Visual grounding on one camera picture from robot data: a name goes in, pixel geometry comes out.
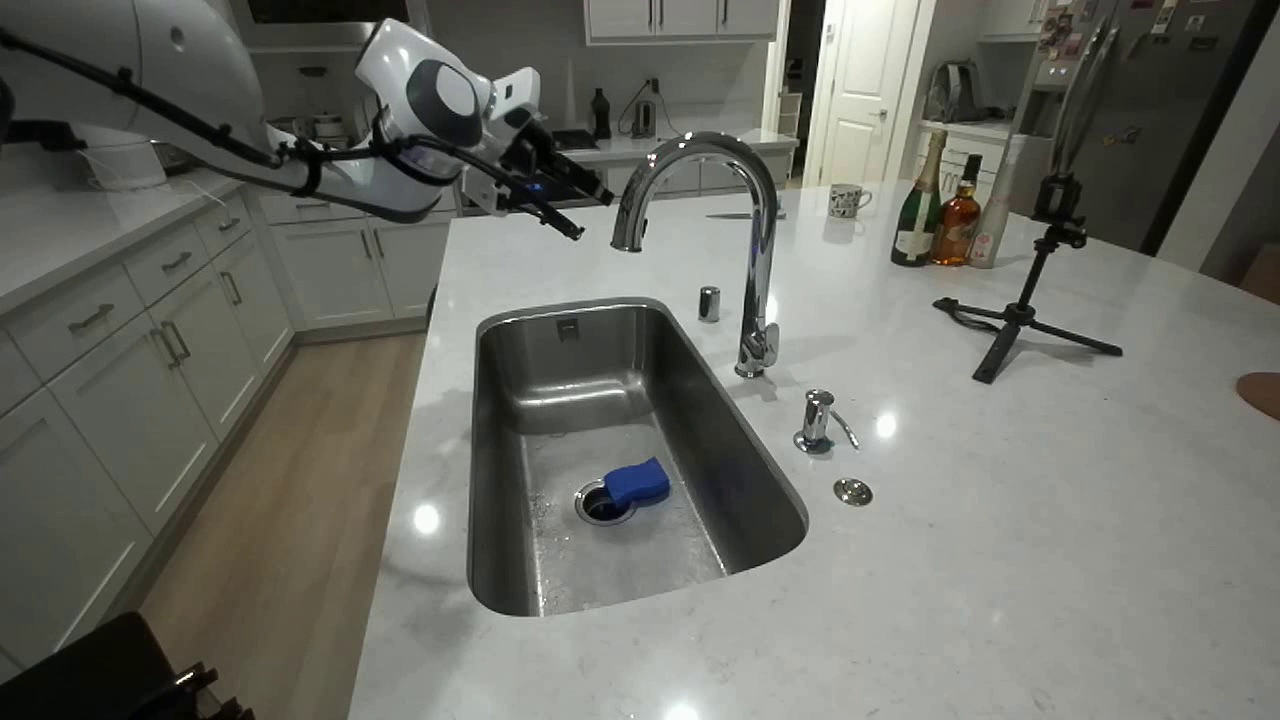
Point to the white panel door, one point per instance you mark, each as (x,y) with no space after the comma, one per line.
(860,92)

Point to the chrome soap dispenser pump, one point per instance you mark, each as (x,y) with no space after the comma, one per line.
(812,422)

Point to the green champagne bottle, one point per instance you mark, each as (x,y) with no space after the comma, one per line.
(913,215)

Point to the grey patterned mug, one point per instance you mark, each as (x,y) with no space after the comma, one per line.
(846,201)

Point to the white upper cabinet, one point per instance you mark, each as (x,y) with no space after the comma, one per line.
(683,17)

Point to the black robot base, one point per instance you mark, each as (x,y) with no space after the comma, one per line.
(93,674)

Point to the sink drain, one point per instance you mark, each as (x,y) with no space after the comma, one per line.
(596,504)

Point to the chrome gooseneck faucet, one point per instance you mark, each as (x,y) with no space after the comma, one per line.
(761,265)

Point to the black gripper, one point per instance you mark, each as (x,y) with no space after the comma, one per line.
(530,152)

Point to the small chrome cylinder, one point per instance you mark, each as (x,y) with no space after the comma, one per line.
(709,301)

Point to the stainless steel refrigerator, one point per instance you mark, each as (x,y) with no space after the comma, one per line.
(1161,105)

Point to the black tripod stand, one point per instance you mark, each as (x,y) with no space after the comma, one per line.
(1020,315)

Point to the amber liquor bottle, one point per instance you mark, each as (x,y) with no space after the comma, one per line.
(959,223)

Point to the grey pitcher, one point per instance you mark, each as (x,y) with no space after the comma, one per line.
(647,111)

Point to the range hood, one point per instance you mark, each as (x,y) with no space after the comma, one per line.
(305,32)

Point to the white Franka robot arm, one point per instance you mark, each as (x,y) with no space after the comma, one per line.
(203,67)

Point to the stainless steel sink basin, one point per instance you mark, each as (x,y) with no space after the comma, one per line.
(575,401)

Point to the blue sponge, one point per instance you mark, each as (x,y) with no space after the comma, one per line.
(637,481)

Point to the round chrome countertop cap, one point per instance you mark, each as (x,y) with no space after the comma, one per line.
(855,488)

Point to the white cabinets beside oven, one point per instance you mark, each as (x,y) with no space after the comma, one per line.
(355,274)

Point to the brown round object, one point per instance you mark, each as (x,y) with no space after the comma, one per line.
(1261,399)

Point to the dark bottle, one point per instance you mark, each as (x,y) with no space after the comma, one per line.
(596,116)

